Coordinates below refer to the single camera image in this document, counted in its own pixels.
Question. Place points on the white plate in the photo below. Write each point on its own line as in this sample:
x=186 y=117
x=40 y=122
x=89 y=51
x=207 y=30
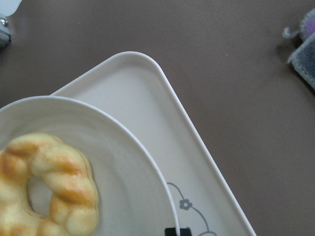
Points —
x=134 y=199

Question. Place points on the twisted ring donut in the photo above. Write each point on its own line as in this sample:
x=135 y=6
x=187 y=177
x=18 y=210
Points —
x=66 y=171

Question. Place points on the cream rabbit tray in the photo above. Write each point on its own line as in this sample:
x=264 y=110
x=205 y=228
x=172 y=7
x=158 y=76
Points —
x=132 y=87

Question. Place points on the dark tea bottle on tray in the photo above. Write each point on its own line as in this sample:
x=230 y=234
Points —
x=7 y=8

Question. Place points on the grey folded cloth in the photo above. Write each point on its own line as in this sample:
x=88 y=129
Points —
x=303 y=58

